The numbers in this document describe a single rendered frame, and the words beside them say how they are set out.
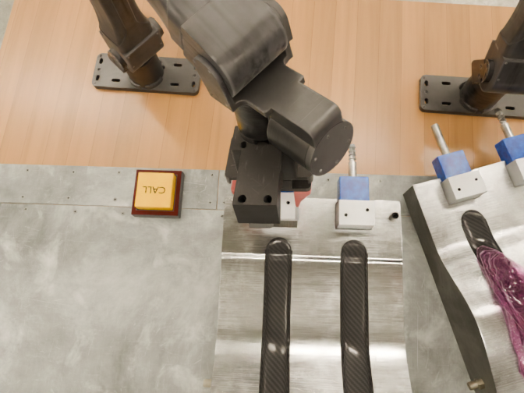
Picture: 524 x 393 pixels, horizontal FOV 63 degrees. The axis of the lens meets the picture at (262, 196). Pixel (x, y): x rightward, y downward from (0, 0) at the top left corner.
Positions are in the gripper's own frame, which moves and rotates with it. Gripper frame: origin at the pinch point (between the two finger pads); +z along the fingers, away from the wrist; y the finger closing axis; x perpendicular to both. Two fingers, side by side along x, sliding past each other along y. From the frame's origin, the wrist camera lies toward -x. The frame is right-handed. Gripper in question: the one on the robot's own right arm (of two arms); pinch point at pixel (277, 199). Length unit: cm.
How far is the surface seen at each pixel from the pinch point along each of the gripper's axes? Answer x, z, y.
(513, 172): 11.8, 9.2, 34.9
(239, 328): -14.1, 11.4, -5.4
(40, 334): -15.3, 16.3, -38.7
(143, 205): 3.8, 7.4, -23.0
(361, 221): -0.2, 4.9, 11.3
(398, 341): -13.7, 14.1, 16.3
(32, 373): -20.9, 18.3, -39.0
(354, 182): 5.9, 3.9, 10.4
